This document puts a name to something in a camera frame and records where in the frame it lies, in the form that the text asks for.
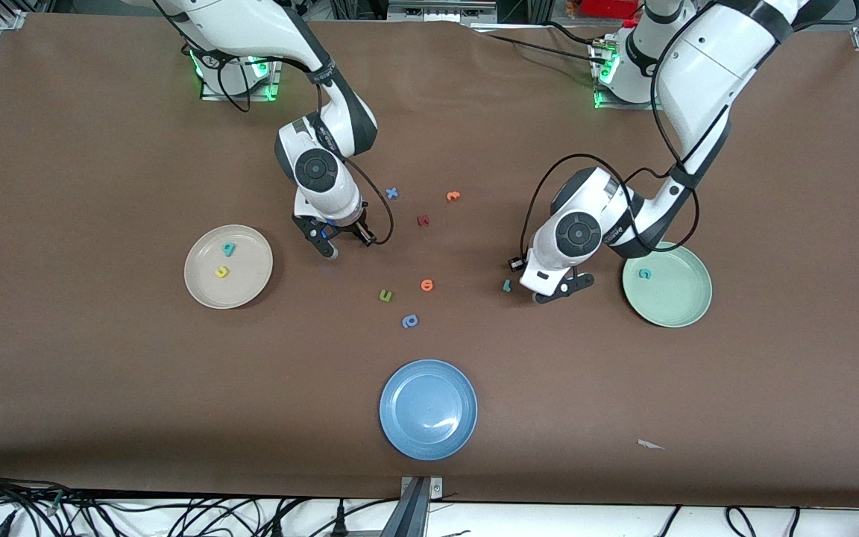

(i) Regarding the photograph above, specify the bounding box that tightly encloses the grey metal rail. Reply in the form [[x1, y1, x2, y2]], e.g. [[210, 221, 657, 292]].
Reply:
[[387, 0, 497, 25]]

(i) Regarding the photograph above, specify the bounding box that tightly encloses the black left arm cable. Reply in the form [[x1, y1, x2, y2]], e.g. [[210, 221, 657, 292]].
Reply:
[[517, 0, 859, 262]]

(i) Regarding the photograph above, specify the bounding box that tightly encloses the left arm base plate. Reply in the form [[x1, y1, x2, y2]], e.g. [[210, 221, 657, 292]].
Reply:
[[594, 41, 673, 112]]

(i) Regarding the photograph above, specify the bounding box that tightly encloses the beige round plate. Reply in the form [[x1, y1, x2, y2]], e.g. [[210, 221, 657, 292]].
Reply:
[[183, 224, 274, 310]]

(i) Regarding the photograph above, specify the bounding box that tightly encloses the metal mounting bracket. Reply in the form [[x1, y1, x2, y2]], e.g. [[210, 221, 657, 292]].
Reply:
[[400, 476, 444, 500]]

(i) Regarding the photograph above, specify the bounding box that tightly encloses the black base cable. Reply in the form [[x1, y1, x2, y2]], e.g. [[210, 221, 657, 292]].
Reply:
[[483, 21, 613, 69]]

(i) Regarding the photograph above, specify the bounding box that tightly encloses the blue round plate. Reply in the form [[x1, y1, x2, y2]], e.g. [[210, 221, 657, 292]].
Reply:
[[379, 359, 479, 461]]

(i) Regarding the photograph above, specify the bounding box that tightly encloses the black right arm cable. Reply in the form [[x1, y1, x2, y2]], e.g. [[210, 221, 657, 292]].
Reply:
[[191, 45, 394, 247]]

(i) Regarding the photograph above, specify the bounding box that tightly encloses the brown table cover sheet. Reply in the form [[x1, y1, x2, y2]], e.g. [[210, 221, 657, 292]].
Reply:
[[0, 13, 859, 509]]

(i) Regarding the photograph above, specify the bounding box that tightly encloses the red box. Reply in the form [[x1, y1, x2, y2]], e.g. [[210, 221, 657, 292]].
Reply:
[[581, 0, 641, 19]]

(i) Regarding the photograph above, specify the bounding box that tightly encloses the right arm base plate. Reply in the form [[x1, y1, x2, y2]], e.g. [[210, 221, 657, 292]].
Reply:
[[201, 56, 281, 102]]

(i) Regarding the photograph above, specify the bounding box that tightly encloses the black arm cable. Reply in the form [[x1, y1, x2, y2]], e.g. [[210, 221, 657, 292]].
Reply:
[[191, 45, 394, 247], [517, 0, 859, 262]]

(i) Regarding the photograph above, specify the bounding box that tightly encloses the green round plate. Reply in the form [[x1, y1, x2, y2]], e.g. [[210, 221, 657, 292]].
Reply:
[[622, 241, 714, 328]]

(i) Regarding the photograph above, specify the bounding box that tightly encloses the aluminium profile bar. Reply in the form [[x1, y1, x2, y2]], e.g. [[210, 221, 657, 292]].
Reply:
[[379, 481, 430, 537]]

